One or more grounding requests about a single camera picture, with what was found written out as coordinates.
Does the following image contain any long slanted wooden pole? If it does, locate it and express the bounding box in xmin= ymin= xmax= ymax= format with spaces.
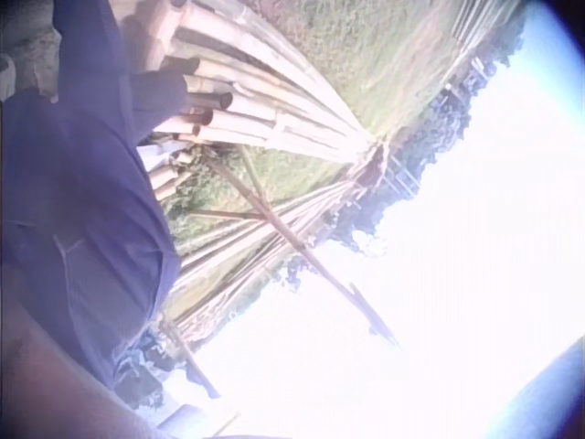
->
xmin=213 ymin=157 xmax=399 ymax=349

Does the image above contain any heap of thick bamboo poles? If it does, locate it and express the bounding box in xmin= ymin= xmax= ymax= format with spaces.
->
xmin=112 ymin=0 xmax=383 ymax=205

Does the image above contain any short wooden stake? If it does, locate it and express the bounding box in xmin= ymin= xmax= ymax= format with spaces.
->
xmin=157 ymin=319 xmax=221 ymax=400

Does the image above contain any line of dark trees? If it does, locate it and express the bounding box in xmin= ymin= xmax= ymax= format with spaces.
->
xmin=273 ymin=34 xmax=527 ymax=294

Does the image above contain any spread of thin bamboo strips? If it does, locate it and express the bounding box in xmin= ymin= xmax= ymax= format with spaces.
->
xmin=450 ymin=0 xmax=527 ymax=95

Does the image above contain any wooden fence frame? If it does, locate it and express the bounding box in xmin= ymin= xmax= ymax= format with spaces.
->
xmin=378 ymin=154 xmax=422 ymax=198

